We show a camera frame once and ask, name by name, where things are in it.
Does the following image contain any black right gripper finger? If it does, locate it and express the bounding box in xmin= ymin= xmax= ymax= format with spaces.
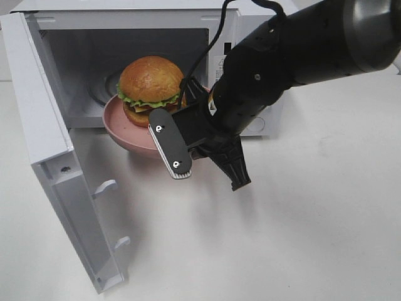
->
xmin=209 ymin=136 xmax=251 ymax=191
xmin=180 ymin=76 xmax=209 ymax=108

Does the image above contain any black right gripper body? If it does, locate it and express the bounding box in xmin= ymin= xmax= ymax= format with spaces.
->
xmin=190 ymin=90 xmax=251 ymax=159

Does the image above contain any round door release button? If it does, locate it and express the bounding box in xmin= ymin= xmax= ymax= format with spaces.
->
xmin=247 ymin=117 xmax=265 ymax=132

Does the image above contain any burger with lettuce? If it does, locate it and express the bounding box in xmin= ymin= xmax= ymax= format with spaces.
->
xmin=117 ymin=56 xmax=184 ymax=127

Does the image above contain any pink round plate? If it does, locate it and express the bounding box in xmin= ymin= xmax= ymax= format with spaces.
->
xmin=102 ymin=94 xmax=161 ymax=159

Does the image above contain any white microwave door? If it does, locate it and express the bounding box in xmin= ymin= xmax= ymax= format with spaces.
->
xmin=1 ymin=13 xmax=124 ymax=293

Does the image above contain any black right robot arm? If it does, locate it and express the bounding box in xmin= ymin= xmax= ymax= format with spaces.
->
xmin=174 ymin=1 xmax=400 ymax=189

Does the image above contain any glass microwave turntable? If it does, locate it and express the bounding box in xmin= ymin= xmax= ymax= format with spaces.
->
xmin=87 ymin=69 xmax=123 ymax=107

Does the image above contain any white microwave oven body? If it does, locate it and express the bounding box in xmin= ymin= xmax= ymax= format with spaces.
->
xmin=9 ymin=0 xmax=304 ymax=139

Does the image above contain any white adjacent table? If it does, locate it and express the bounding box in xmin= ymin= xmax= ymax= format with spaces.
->
xmin=291 ymin=0 xmax=401 ymax=78

